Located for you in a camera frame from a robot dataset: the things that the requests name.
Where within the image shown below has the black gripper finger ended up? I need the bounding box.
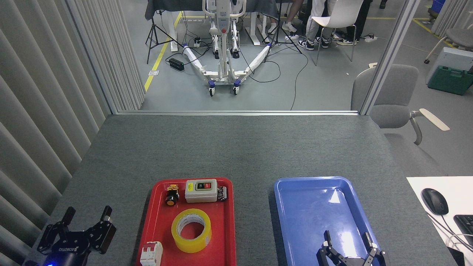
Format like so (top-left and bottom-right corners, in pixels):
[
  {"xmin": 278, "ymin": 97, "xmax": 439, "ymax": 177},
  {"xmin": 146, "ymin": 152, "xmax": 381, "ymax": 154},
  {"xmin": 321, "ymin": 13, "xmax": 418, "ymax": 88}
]
[
  {"xmin": 363, "ymin": 232, "xmax": 387, "ymax": 266},
  {"xmin": 87, "ymin": 205, "xmax": 117, "ymax": 255},
  {"xmin": 37, "ymin": 206, "xmax": 76, "ymax": 255},
  {"xmin": 316, "ymin": 230, "xmax": 348, "ymax": 266}
]

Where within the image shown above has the yellow tape roll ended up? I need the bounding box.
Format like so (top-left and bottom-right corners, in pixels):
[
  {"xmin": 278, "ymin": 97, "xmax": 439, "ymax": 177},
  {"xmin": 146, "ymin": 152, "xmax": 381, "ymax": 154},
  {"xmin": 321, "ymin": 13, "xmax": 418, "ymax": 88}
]
[{"xmin": 171, "ymin": 208, "xmax": 212, "ymax": 254}]

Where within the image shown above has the blue plastic tray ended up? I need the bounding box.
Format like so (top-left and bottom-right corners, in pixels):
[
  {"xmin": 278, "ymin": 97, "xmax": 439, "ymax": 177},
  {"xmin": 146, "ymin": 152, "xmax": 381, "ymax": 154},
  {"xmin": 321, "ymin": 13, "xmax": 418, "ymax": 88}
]
[{"xmin": 273, "ymin": 176, "xmax": 383, "ymax": 266}]

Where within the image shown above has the white circuit breaker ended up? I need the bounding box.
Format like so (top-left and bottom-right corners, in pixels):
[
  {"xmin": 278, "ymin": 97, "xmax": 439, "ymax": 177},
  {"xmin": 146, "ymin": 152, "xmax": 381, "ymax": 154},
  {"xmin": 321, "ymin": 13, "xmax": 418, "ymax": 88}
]
[{"xmin": 140, "ymin": 241, "xmax": 164, "ymax": 266}]

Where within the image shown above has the black orange push button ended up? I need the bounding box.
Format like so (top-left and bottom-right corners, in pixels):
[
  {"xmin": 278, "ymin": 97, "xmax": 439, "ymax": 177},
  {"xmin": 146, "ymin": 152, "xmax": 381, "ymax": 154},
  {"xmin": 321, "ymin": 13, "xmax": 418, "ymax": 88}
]
[{"xmin": 165, "ymin": 184, "xmax": 180, "ymax": 207}]

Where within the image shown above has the black computer mouse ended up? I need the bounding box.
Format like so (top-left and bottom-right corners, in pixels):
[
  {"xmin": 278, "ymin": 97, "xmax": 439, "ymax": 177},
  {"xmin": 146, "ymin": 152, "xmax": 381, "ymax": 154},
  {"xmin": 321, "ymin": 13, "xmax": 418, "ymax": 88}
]
[{"xmin": 421, "ymin": 188, "xmax": 449, "ymax": 216}]

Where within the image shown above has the white desk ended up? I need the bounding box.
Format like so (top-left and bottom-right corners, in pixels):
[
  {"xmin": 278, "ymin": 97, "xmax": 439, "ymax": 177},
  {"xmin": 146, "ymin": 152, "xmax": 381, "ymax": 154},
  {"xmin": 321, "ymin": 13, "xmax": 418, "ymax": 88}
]
[{"xmin": 406, "ymin": 176, "xmax": 473, "ymax": 266}]

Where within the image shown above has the black keyboard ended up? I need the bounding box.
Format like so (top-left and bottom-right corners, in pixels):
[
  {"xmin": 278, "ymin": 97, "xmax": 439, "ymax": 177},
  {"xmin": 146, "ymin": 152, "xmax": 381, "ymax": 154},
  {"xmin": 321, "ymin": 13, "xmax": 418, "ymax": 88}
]
[{"xmin": 453, "ymin": 215, "xmax": 473, "ymax": 246}]

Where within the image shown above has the red plastic tray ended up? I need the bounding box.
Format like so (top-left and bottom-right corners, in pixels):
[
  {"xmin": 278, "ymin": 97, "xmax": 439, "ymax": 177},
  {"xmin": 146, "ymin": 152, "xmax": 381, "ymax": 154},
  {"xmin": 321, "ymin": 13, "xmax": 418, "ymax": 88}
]
[{"xmin": 136, "ymin": 177, "xmax": 237, "ymax": 266}]

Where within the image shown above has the grey pleated curtain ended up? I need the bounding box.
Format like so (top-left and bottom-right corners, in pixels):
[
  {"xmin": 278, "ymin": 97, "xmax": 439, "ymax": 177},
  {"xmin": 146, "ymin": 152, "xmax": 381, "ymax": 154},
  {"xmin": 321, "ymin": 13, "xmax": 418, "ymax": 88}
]
[{"xmin": 0, "ymin": 0, "xmax": 147, "ymax": 266}]

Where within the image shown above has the grey office chair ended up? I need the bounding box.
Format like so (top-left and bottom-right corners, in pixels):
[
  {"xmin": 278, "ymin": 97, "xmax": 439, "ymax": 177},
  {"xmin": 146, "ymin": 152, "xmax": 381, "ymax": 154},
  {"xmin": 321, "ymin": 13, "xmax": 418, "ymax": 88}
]
[{"xmin": 350, "ymin": 64, "xmax": 450, "ymax": 146}]

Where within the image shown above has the green tool case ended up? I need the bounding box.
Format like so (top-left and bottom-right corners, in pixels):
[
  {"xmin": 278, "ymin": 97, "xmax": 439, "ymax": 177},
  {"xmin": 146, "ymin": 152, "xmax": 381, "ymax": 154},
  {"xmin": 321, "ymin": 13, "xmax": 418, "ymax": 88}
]
[{"xmin": 428, "ymin": 66, "xmax": 473, "ymax": 96}]

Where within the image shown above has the black tripod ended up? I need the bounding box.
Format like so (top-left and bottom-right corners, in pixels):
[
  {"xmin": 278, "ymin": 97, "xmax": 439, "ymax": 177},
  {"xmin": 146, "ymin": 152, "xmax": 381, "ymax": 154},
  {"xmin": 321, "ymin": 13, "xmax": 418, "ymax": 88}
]
[
  {"xmin": 145, "ymin": 9, "xmax": 184, "ymax": 65},
  {"xmin": 262, "ymin": 0, "xmax": 303, "ymax": 64}
]

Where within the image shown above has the grey white equipment box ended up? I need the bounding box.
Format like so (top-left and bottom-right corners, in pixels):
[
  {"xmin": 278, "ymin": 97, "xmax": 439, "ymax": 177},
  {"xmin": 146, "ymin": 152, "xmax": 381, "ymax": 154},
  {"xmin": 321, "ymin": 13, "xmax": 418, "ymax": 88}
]
[{"xmin": 425, "ymin": 47, "xmax": 473, "ymax": 85}]

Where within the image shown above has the white wheeled stand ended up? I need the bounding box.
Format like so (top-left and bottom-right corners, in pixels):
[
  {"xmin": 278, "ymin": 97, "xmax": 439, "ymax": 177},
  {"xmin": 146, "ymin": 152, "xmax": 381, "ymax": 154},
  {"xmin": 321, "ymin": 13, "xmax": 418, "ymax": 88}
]
[{"xmin": 181, "ymin": 0, "xmax": 272, "ymax": 97}]

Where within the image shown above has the person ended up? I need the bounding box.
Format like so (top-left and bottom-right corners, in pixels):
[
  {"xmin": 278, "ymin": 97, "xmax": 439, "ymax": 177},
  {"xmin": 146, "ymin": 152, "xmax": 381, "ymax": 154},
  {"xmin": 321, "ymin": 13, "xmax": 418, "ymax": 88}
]
[
  {"xmin": 297, "ymin": 0, "xmax": 337, "ymax": 51},
  {"xmin": 336, "ymin": 0, "xmax": 374, "ymax": 46},
  {"xmin": 268, "ymin": 0, "xmax": 306, "ymax": 34}
]

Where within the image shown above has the grey chair with beige legs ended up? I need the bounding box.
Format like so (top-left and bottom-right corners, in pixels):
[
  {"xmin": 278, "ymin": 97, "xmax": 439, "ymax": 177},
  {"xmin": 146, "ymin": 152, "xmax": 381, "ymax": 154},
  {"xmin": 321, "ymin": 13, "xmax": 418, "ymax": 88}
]
[{"xmin": 424, "ymin": 28, "xmax": 473, "ymax": 65}]

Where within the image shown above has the white plastic chair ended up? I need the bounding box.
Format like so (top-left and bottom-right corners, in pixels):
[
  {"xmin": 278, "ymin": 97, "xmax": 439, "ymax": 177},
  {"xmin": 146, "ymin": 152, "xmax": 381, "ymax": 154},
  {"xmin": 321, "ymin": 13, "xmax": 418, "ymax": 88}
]
[{"xmin": 306, "ymin": 0, "xmax": 365, "ymax": 67}]

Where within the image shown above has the dark cloth covered desk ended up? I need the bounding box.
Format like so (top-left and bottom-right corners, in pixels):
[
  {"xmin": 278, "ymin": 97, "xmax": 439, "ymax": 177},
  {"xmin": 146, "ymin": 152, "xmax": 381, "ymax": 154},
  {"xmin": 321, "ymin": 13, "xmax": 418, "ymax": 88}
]
[{"xmin": 144, "ymin": 0, "xmax": 280, "ymax": 21}]

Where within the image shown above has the blue bin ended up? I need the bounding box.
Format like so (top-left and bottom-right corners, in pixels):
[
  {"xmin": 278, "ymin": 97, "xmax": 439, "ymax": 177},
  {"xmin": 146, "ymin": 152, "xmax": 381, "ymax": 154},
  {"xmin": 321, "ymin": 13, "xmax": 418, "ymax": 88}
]
[{"xmin": 429, "ymin": 0, "xmax": 446, "ymax": 23}]

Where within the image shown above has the white switch box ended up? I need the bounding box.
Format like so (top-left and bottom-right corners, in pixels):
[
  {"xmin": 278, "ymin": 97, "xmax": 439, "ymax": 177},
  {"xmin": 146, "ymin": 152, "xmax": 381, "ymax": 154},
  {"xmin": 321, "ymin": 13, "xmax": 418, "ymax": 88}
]
[{"xmin": 185, "ymin": 179, "xmax": 218, "ymax": 204}]

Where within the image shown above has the silver table rail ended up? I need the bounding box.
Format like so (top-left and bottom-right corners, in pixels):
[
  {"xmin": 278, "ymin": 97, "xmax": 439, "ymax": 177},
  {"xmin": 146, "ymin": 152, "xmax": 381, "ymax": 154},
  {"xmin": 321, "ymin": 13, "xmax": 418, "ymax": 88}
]
[{"xmin": 118, "ymin": 110, "xmax": 359, "ymax": 116}]

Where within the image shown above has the long black floor cable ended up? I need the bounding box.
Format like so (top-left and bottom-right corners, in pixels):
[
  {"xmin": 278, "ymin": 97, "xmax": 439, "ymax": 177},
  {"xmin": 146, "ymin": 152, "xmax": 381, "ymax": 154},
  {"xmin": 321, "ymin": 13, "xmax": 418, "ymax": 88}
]
[{"xmin": 290, "ymin": 51, "xmax": 309, "ymax": 111}]

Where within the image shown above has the silver post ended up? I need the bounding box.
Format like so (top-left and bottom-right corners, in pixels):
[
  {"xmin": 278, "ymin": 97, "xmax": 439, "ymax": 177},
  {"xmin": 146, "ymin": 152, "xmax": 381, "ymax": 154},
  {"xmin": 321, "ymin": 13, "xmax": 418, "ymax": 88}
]
[{"xmin": 359, "ymin": 0, "xmax": 422, "ymax": 116}]

